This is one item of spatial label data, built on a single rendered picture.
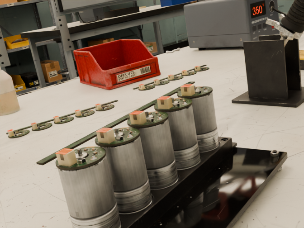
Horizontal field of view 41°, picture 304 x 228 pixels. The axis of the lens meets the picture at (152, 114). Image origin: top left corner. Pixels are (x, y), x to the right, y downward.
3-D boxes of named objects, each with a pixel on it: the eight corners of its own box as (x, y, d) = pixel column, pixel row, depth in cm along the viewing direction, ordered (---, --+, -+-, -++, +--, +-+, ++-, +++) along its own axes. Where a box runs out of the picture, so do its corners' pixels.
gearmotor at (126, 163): (163, 208, 24) (148, 127, 22) (137, 231, 22) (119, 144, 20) (130, 201, 25) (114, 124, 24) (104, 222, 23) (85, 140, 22)
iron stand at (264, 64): (276, 137, 43) (326, 63, 37) (214, 89, 46) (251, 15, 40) (300, 118, 47) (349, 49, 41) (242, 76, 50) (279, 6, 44)
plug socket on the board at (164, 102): (175, 105, 26) (173, 95, 25) (168, 110, 25) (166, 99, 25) (164, 105, 26) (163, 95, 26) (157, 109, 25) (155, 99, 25)
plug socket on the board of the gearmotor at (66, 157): (81, 160, 19) (78, 147, 19) (68, 168, 19) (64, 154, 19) (70, 158, 20) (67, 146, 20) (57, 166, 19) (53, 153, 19)
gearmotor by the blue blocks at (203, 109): (226, 151, 30) (218, 84, 28) (211, 165, 28) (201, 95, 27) (197, 148, 31) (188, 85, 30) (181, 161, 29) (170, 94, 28)
